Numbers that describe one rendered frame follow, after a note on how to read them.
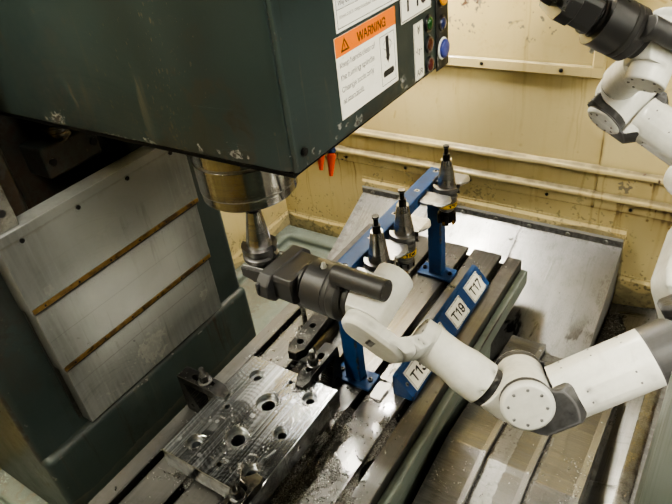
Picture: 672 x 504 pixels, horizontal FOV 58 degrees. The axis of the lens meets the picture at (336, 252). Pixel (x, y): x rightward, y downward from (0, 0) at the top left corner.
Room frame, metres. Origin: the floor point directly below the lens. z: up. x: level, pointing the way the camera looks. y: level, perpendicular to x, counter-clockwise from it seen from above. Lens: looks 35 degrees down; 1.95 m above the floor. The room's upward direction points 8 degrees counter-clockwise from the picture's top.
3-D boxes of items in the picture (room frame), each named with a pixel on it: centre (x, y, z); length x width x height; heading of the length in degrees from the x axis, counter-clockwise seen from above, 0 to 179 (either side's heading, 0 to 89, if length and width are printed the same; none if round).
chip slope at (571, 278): (1.40, -0.27, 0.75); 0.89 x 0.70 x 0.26; 53
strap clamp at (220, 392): (0.95, 0.32, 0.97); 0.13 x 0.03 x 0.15; 53
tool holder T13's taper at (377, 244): (1.01, -0.09, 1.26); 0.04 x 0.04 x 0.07
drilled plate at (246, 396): (0.84, 0.21, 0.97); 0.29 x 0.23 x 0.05; 143
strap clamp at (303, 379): (0.96, 0.08, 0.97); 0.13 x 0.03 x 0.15; 143
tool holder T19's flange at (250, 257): (0.88, 0.13, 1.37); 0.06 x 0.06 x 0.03
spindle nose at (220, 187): (0.89, 0.12, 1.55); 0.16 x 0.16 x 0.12
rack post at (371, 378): (1.00, -0.01, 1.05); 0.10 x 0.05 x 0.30; 53
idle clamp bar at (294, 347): (1.15, 0.06, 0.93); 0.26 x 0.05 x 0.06; 148
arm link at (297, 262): (0.82, 0.06, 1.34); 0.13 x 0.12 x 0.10; 140
